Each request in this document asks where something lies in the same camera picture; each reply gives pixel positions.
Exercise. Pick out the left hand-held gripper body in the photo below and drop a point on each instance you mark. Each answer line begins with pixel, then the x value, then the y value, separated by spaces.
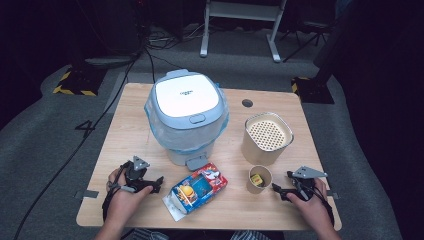
pixel 136 175

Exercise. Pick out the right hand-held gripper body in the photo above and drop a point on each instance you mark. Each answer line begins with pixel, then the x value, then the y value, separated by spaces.
pixel 305 186

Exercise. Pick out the brown paper cup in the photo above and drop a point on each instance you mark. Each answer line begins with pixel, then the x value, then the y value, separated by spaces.
pixel 251 189

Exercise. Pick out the colourful snack box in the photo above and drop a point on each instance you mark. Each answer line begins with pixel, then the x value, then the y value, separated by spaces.
pixel 196 190

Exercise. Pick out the beige canister with perforated strainer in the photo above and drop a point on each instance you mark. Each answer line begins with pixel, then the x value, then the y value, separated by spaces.
pixel 256 155

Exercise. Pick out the white and blue pedal bin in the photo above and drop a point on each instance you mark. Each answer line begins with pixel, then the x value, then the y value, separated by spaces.
pixel 186 96

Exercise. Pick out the person's right hand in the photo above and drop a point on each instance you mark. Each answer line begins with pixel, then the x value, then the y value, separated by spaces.
pixel 316 210

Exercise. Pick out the person's left hand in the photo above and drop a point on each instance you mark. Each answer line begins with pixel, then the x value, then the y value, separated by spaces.
pixel 123 203

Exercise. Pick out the grey tape strip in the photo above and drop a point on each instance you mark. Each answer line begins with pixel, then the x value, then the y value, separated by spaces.
pixel 333 195

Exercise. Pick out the person's patterned clothing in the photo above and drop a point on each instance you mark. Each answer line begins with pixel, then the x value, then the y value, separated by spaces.
pixel 150 235

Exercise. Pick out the blue plastic bin liner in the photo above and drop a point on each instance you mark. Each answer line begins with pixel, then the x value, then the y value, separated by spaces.
pixel 186 138

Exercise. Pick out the black stand with striped base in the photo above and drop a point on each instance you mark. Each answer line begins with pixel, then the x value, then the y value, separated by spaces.
pixel 313 93
pixel 78 83

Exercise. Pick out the black tripod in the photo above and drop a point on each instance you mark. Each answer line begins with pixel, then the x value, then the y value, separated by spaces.
pixel 310 35

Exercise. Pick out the white metal stand frame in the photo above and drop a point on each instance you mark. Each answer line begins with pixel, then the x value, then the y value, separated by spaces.
pixel 245 10

